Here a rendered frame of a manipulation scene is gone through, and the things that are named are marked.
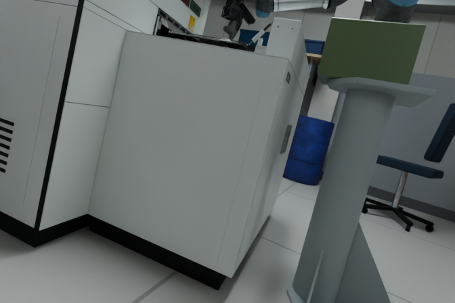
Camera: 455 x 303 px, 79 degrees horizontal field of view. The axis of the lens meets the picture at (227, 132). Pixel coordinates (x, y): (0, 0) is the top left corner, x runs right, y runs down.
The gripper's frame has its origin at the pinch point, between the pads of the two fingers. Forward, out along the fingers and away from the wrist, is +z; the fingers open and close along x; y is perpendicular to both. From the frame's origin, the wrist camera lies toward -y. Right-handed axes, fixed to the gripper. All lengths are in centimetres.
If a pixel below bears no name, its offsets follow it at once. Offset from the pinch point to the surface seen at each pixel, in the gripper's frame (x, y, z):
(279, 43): 49, 11, 10
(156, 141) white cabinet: 26, 37, 53
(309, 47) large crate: -110, -172, -59
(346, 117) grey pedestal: 63, -15, 28
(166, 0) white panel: -5.5, 34.4, -5.4
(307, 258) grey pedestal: 63, -15, 82
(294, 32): 52, 9, 5
